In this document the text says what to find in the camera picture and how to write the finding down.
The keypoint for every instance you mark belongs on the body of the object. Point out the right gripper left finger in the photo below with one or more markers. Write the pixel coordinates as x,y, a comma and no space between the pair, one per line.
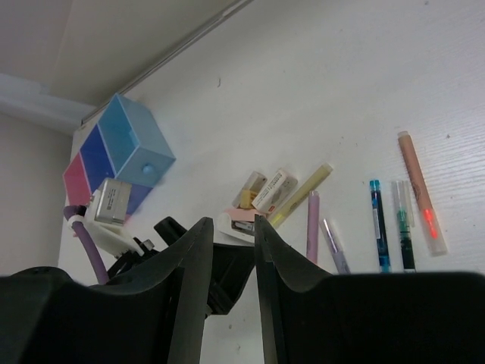
154,313

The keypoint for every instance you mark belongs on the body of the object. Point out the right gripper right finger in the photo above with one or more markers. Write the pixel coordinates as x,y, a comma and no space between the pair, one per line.
309,315

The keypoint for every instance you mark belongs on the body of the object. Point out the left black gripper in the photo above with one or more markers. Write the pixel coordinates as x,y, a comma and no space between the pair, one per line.
230,271

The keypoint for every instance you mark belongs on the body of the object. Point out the purple highlighter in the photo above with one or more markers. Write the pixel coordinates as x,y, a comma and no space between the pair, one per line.
334,247

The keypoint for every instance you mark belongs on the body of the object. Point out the pink highlighter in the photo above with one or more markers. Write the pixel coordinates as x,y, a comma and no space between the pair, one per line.
313,226

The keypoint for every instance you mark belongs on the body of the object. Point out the tan eraser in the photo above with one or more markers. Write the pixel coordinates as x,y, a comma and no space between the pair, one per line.
249,191

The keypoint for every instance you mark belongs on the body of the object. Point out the white sleeved eraser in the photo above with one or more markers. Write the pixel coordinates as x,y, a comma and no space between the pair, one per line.
274,192

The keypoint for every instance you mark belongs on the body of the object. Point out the blue gel pen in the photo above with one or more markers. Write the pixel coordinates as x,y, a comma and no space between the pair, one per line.
379,227

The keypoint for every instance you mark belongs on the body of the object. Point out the green gel pen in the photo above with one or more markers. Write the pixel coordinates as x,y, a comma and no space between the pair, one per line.
405,221

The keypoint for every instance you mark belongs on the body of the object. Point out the light blue container bin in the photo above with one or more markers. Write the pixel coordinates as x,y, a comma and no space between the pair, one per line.
137,148

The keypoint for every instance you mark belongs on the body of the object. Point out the orange highlighter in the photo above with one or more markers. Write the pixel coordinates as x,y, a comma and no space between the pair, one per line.
427,215

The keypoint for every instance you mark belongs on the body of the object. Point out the pink container bin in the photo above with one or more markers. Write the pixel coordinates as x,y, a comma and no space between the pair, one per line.
75,181

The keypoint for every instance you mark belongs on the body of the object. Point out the dark blue container bin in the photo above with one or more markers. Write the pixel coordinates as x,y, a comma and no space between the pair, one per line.
97,166

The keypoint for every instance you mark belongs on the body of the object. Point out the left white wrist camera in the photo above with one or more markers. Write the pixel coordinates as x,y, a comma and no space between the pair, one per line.
100,223

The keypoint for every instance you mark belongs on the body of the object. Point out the right aluminium rail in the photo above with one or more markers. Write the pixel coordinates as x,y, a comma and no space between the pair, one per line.
180,46

